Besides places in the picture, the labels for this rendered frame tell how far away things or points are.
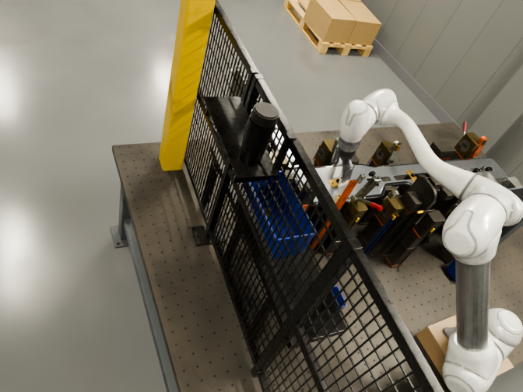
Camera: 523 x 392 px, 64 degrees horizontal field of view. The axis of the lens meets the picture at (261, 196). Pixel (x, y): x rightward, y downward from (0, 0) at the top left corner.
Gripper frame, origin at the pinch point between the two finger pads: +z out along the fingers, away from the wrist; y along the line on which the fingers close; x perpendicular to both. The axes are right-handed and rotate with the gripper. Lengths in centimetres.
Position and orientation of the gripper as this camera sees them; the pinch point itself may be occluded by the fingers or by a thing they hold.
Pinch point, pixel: (339, 176)
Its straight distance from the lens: 190.6
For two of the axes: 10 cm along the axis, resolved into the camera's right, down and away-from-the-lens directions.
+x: -9.4, 2.5, -2.2
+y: -3.3, -7.5, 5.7
